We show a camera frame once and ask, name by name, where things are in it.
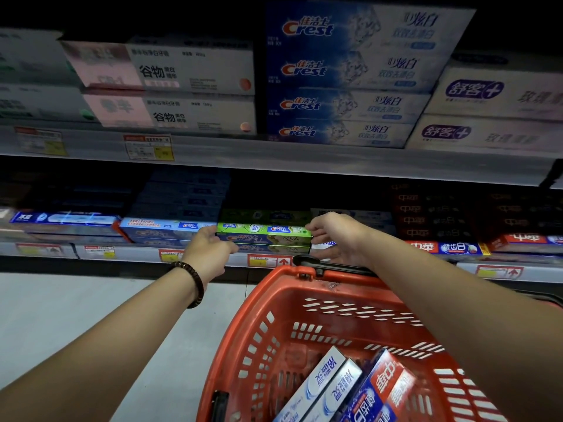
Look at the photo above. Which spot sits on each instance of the person's right hand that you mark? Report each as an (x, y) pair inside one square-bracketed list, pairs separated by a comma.
[(345, 235)]

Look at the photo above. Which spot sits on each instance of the person's left hand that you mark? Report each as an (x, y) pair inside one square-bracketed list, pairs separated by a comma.
[(206, 254)]

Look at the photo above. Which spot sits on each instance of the person's right thumb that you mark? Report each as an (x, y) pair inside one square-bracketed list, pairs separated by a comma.
[(327, 253)]

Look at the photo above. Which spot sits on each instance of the person's left thumb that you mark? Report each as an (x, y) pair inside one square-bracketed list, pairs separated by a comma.
[(229, 249)]

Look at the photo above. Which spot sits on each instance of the person's right forearm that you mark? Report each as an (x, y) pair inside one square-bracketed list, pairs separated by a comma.
[(462, 320)]

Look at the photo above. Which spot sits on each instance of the person's left forearm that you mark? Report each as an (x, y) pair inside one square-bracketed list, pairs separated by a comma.
[(101, 351)]

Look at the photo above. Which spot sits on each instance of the blue and green toothpaste box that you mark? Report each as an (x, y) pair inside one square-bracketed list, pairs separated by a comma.
[(268, 243)]

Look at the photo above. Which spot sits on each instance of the red and yellow price tag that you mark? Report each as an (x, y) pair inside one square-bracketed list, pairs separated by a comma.
[(100, 252), (39, 250), (499, 272), (269, 261), (170, 255)]

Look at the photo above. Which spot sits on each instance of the light blue toothpaste box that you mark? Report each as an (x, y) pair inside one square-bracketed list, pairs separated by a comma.
[(162, 227)]

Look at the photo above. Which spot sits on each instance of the stack of dark blue boxes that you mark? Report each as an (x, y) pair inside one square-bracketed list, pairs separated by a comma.
[(184, 193)]

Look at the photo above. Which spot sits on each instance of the red plastic shopping basket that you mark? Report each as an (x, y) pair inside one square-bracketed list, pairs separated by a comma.
[(281, 329)]

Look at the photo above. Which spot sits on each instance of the grey metal shelf board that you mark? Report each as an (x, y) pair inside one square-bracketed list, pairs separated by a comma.
[(132, 253), (308, 160)]

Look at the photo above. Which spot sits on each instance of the red and white toothpaste box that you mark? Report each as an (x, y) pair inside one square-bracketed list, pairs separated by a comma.
[(444, 248)]

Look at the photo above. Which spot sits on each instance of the white red-bordered price tag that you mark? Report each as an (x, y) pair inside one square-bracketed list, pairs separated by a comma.
[(148, 148)]

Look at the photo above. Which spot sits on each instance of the red and blue toothpaste box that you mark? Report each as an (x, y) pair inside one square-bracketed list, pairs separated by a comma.
[(402, 391), (378, 377)]

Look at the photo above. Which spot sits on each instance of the stack of dark red boxes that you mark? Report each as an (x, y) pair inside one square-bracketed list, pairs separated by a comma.
[(462, 210)]

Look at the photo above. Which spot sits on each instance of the pink and white toothpaste box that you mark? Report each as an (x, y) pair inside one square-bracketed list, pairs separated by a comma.
[(184, 114), (176, 68)]

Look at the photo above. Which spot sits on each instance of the long blue toothpaste box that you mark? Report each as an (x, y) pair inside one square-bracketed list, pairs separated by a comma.
[(66, 220)]

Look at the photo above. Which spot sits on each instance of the white box with purple label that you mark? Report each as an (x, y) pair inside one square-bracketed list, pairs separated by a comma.
[(484, 134), (497, 90)]

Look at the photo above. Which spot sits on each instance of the white and green toothpaste box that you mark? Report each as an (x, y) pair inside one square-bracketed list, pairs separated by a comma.
[(39, 103), (30, 57)]

